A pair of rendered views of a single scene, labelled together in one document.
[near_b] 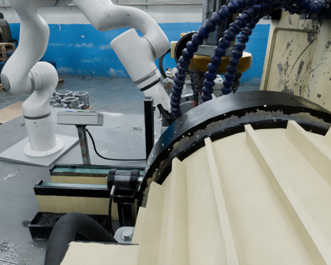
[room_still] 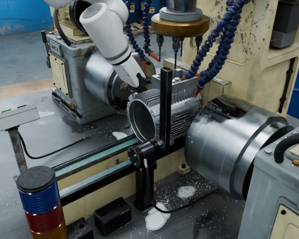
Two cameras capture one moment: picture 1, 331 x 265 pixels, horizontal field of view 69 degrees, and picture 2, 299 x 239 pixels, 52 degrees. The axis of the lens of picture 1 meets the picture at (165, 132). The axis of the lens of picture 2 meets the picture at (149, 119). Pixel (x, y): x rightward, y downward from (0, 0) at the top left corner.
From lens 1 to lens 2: 0.58 m
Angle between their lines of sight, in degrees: 37
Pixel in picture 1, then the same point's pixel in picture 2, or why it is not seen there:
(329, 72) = (268, 23)
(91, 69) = not seen: outside the picture
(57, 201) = not seen: hidden behind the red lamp
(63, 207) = (68, 216)
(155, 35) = (121, 6)
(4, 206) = not seen: outside the picture
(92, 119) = (31, 114)
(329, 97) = (267, 39)
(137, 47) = (115, 22)
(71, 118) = (3, 122)
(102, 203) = (107, 190)
